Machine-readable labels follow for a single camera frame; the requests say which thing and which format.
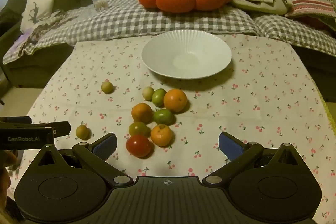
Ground brown lace cloth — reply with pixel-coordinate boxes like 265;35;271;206
16;10;74;49

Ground green fruit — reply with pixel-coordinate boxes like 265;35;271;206
152;88;167;108
153;109;174;125

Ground grey checkered blanket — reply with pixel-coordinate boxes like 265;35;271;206
3;0;336;65

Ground green reddish tomato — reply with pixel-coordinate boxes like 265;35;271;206
129;121;149;137

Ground white ribbed plate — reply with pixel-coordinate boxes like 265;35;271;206
141;30;232;80

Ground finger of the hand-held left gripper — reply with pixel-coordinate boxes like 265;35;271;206
31;121;71;138

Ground small white printed pillow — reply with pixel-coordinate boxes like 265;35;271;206
20;0;55;31

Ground dark red cloth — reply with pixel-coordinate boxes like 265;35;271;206
297;15;332;31

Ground large orange tangerine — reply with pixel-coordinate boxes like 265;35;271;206
163;89;188;113

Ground small yellow-green fruit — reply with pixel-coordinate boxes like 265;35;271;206
76;124;91;140
101;81;114;94

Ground person's left hand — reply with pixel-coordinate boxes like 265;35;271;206
0;150;17;211

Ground cherry print tablecloth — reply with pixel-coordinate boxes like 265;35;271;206
14;34;336;224

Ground red tomato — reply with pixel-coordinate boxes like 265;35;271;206
126;134;153;158

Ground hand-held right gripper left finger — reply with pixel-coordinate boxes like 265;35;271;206
31;133;134;186

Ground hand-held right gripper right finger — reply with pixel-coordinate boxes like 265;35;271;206
202;131;306;185

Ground pale small fruit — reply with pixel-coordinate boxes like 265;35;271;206
142;87;155;101

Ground dark garment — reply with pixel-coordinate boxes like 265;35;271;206
0;0;28;38

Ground clear plastic packet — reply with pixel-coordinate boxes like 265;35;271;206
92;0;108;12

